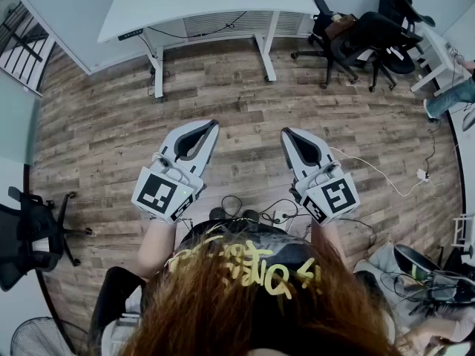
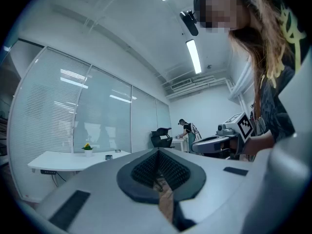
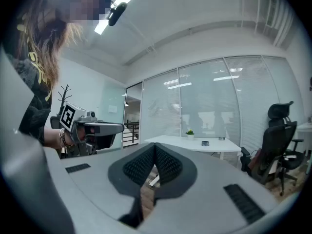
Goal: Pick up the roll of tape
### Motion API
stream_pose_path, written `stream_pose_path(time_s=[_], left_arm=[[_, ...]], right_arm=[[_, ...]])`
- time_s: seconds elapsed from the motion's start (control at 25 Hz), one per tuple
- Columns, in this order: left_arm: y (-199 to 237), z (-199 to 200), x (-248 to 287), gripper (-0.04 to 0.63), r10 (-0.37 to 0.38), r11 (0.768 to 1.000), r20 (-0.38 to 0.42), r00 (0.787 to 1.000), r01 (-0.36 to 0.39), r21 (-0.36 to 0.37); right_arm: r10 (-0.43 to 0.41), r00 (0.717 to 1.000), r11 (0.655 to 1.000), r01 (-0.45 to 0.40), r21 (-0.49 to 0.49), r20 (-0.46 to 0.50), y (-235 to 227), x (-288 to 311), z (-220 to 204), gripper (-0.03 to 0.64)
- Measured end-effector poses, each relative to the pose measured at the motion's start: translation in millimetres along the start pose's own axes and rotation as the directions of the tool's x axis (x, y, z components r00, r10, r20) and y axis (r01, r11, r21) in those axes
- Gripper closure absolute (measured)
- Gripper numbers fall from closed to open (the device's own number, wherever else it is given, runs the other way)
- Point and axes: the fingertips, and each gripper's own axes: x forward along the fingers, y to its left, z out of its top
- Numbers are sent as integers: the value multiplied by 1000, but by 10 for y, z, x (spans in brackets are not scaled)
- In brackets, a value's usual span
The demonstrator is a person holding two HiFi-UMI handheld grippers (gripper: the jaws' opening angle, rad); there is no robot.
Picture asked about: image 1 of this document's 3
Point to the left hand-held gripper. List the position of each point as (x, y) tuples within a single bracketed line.
[(154, 195)]

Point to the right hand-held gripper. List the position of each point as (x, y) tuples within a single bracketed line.
[(335, 197)]

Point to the person's left forearm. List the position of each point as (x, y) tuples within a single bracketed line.
[(157, 247)]

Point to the person's right forearm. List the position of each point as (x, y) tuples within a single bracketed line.
[(328, 241)]

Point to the white power strip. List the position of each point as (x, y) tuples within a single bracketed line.
[(277, 216)]

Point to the person's black shoe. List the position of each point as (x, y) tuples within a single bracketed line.
[(251, 214), (216, 213)]

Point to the person's black printed T-shirt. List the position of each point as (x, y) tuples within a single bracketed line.
[(285, 250)]

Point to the white power adapter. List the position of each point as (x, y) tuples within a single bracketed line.
[(423, 174)]

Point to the black desk control panel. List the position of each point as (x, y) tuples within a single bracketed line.
[(130, 34)]

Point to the brown leather bag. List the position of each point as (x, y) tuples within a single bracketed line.
[(340, 26)]

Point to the grey cushion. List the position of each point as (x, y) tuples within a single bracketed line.
[(382, 260)]

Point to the large white desk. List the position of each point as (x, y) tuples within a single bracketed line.
[(193, 2)]

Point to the black mesh office chair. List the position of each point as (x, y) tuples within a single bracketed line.
[(26, 236)]

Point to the black stair railing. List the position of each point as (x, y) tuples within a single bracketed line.
[(20, 39)]

